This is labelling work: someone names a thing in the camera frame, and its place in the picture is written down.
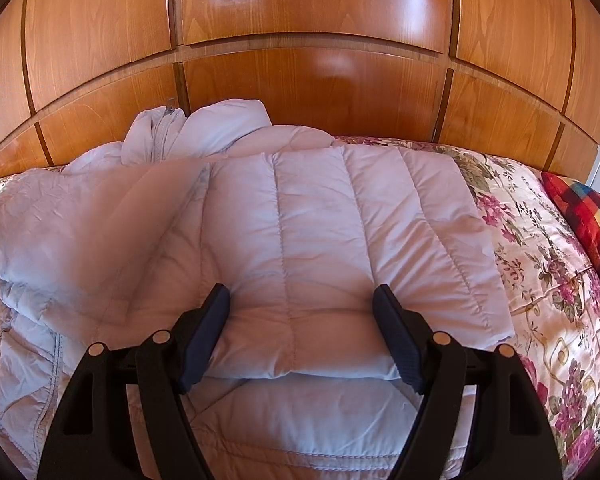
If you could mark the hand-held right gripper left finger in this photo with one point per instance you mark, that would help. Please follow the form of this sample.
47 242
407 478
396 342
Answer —
205 340

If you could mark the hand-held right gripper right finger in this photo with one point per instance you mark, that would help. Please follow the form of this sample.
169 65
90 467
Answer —
397 340

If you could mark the red plaid pillow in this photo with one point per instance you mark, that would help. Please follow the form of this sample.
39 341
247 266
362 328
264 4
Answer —
587 220

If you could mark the wooden panelled headboard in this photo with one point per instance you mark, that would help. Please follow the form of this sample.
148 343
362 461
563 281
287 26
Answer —
305 80

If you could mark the floral bedspread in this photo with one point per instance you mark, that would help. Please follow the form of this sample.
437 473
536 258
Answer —
530 270

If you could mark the white puffer jacket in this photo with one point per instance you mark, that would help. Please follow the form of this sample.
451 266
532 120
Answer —
320 220

